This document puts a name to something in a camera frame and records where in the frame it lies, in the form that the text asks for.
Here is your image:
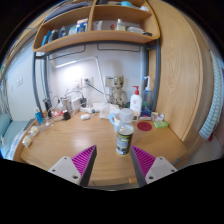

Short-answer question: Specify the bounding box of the black power adapter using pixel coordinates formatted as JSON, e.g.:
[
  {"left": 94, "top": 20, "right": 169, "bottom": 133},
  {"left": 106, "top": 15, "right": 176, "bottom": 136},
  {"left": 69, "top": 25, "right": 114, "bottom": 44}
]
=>
[{"left": 61, "top": 109, "right": 72, "bottom": 122}]

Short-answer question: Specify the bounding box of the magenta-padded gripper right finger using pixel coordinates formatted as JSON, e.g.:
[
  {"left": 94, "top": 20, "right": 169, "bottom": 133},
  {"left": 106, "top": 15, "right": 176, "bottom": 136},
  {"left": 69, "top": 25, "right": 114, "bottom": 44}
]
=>
[{"left": 129, "top": 145, "right": 178, "bottom": 188}]

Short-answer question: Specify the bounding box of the flat round red coaster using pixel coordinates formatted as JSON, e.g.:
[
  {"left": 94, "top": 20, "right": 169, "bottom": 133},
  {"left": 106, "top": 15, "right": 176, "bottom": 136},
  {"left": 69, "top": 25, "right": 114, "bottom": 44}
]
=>
[{"left": 136, "top": 121, "right": 153, "bottom": 132}]

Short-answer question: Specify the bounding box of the white power strip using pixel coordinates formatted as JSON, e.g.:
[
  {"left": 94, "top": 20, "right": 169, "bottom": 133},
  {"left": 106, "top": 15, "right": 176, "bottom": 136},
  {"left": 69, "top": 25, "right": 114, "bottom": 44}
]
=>
[{"left": 79, "top": 104, "right": 96, "bottom": 114}]

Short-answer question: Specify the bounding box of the wooden tree creature figurine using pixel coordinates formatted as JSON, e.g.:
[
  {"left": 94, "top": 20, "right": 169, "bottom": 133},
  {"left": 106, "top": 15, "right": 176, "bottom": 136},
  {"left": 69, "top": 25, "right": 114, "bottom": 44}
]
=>
[{"left": 109, "top": 75, "right": 129, "bottom": 108}]

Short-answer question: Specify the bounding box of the wooden shelf unit with items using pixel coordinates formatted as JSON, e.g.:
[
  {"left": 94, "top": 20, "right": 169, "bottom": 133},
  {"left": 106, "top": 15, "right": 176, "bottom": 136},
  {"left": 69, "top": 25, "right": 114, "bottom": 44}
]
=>
[{"left": 32, "top": 0, "right": 161, "bottom": 53}]

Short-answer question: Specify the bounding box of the white charger block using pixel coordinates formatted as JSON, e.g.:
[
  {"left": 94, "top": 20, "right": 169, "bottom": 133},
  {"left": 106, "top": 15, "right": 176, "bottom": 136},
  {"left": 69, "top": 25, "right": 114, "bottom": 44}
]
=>
[{"left": 70, "top": 97, "right": 83, "bottom": 109}]

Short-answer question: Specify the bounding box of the striped hanging towel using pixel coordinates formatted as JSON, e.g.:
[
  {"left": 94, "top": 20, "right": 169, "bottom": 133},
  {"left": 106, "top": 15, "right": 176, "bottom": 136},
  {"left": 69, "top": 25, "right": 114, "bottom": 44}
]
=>
[{"left": 198, "top": 49, "right": 224, "bottom": 143}]

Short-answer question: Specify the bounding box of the teal bed mattress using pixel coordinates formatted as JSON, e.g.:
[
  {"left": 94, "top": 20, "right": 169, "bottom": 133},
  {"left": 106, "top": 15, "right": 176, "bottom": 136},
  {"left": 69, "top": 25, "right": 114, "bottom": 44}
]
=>
[{"left": 0, "top": 113, "right": 36, "bottom": 159}]

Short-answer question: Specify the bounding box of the black power cable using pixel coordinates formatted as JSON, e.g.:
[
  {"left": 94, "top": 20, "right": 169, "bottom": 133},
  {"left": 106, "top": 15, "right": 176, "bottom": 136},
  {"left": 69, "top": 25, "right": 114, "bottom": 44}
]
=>
[{"left": 84, "top": 79, "right": 109, "bottom": 98}]

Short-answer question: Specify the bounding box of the white wall switch plate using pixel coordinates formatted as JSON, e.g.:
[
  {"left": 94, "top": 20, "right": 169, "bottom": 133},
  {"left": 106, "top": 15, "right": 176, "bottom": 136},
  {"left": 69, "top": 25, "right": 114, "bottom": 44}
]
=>
[{"left": 104, "top": 75, "right": 116, "bottom": 88}]

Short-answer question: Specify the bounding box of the blue long-spout wash bottle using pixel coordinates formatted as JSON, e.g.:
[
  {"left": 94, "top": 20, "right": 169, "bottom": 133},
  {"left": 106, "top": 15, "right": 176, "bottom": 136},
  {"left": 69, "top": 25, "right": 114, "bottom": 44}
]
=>
[{"left": 142, "top": 75, "right": 154, "bottom": 113}]

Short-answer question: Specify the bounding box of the white and blue mug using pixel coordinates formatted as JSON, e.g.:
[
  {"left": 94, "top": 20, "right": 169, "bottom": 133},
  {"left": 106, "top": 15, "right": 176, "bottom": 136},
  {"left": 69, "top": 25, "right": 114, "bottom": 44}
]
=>
[{"left": 108, "top": 110, "right": 123, "bottom": 133}]

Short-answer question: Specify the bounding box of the pink and white packet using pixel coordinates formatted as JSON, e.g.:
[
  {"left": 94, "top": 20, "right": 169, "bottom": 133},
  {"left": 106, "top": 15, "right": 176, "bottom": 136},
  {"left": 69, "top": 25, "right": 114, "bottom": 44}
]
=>
[{"left": 151, "top": 111, "right": 165, "bottom": 122}]

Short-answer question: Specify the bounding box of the white wall socket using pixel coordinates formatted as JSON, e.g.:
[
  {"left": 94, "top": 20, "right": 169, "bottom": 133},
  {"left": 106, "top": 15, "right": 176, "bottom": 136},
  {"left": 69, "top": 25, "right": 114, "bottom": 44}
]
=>
[{"left": 81, "top": 76, "right": 94, "bottom": 88}]

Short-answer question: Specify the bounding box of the green wipes packet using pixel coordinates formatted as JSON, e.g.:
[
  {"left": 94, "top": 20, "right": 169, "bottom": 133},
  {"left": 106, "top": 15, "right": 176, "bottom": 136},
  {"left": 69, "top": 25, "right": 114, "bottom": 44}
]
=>
[{"left": 153, "top": 120, "right": 170, "bottom": 129}]

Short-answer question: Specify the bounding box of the white red-pump lotion bottle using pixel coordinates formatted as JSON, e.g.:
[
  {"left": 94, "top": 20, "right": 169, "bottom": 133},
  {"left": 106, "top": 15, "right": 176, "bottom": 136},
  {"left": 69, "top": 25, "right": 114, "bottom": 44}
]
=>
[{"left": 129, "top": 85, "right": 143, "bottom": 117}]

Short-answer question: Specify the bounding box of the small blue bottle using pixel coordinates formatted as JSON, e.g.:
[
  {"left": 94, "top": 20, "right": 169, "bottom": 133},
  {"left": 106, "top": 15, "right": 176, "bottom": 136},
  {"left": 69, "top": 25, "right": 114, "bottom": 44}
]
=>
[{"left": 33, "top": 106, "right": 45, "bottom": 125}]

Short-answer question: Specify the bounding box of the grey metal desk frame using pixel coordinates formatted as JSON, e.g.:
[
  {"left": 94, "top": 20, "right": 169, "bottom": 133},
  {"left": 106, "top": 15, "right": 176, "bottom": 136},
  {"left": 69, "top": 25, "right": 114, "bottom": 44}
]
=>
[{"left": 32, "top": 39, "right": 161, "bottom": 116}]

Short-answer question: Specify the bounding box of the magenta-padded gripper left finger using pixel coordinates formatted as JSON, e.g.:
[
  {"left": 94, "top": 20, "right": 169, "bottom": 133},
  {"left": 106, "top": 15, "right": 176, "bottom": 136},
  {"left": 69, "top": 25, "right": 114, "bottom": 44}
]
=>
[{"left": 48, "top": 144, "right": 98, "bottom": 188}]

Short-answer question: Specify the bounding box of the clear bottle with dark label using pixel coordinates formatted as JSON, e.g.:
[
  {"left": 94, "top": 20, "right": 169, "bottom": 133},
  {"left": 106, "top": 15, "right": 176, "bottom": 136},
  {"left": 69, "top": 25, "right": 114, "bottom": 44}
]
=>
[{"left": 115, "top": 108, "right": 135, "bottom": 157}]

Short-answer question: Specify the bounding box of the white tissue box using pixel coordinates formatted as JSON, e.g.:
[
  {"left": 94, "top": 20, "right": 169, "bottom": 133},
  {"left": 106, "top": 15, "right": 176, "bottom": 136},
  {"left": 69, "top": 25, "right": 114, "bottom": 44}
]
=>
[{"left": 99, "top": 103, "right": 121, "bottom": 120}]

